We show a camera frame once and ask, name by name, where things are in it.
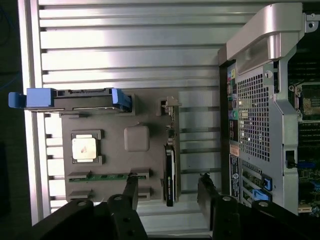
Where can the black open PC case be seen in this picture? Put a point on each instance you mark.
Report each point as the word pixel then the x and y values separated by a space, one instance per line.
pixel 252 120

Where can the grey parts rack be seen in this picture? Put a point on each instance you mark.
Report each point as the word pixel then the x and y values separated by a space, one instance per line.
pixel 112 160

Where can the hard disk with blue caddy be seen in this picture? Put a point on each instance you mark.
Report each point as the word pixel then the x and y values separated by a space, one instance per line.
pixel 40 98

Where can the silver CPU chip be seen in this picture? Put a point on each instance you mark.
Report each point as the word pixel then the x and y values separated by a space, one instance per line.
pixel 83 148

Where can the green motherboard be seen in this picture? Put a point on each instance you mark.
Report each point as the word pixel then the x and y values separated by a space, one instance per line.
pixel 307 135

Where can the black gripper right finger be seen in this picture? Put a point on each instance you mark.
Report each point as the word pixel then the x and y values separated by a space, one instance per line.
pixel 225 220

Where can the CPU socket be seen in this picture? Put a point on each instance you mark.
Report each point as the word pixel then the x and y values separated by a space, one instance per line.
pixel 308 102

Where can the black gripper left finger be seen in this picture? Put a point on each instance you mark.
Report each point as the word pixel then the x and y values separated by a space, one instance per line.
pixel 125 220

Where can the green RAM stick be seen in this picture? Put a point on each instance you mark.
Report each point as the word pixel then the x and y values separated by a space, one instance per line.
pixel 105 177

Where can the blue slot cover latch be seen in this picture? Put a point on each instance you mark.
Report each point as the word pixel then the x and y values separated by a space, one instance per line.
pixel 261 195
pixel 267 183

